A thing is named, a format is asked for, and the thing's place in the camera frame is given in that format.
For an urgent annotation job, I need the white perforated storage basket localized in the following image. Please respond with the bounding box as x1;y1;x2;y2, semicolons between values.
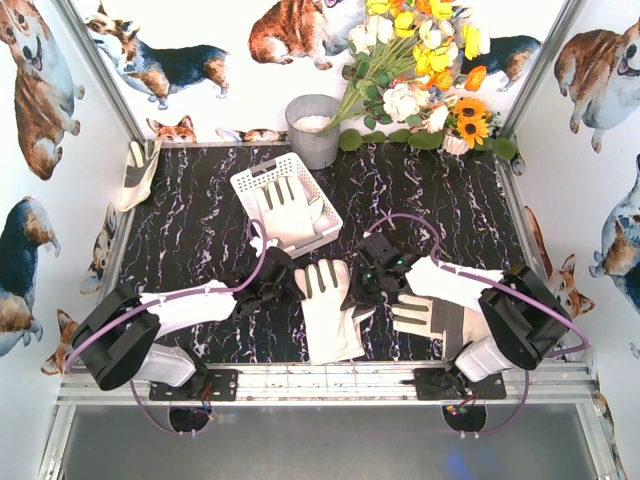
230;152;343;259

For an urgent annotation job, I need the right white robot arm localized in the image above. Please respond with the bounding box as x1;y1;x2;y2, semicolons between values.
342;232;572;392

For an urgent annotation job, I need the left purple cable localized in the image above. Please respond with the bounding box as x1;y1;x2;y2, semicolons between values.
63;219;269;374

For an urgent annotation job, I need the left back corner glove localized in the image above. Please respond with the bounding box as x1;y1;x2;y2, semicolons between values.
117;139;162;212

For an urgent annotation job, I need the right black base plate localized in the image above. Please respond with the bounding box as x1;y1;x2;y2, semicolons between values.
400;368;507;401

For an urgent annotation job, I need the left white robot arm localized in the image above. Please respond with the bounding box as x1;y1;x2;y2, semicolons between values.
65;246;303;400

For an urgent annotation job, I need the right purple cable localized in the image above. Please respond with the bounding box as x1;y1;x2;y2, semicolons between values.
364;214;591;359

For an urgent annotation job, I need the front aluminium rail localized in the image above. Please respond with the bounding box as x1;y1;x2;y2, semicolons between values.
55;362;601;407

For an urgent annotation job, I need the artificial flower bouquet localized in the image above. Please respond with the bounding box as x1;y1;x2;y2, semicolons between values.
327;1;491;130

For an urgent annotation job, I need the small sunflower pot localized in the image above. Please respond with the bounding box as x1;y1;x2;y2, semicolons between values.
440;96;501;156

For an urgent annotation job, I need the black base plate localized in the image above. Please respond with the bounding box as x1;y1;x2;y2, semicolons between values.
149;369;239;402
400;368;507;401

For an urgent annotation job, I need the white work glove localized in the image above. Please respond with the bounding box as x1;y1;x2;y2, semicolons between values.
254;176;324;247

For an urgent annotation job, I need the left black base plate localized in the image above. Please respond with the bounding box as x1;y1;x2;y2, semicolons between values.
149;369;239;402

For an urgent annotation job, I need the purple cable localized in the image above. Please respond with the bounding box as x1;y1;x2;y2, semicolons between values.
63;219;269;374
364;214;591;359

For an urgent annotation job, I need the grey metal bucket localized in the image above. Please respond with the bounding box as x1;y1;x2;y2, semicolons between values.
285;94;340;170

